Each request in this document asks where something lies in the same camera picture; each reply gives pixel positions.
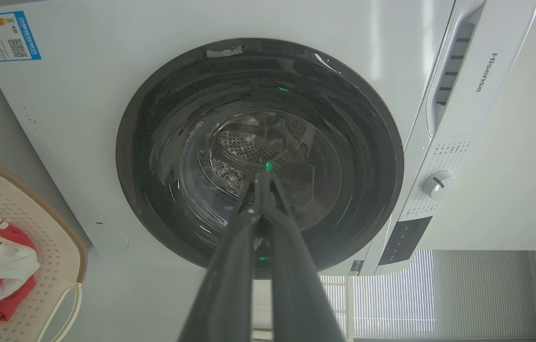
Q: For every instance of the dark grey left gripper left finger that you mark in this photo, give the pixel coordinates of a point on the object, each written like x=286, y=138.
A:
x=230, y=285

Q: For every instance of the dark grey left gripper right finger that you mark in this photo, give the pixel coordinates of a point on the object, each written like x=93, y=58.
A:
x=298, y=289

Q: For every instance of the beige perforated laundry basket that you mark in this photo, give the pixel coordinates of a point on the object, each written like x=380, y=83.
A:
x=54, y=247

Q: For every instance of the black washer display panel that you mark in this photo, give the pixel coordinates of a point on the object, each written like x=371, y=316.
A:
x=404, y=240

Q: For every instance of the white vertical window blinds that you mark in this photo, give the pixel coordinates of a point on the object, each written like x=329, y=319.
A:
x=419, y=294

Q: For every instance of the round dark glass washer door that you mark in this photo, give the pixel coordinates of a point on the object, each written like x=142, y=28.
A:
x=192, y=142

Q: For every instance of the white washer control knob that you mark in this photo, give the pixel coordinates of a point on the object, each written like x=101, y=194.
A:
x=438, y=184

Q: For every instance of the white Hisense washing machine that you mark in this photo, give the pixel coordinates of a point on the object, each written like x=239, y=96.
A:
x=82, y=118

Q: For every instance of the blue energy label sticker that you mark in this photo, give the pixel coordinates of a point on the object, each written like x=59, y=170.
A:
x=4, y=36

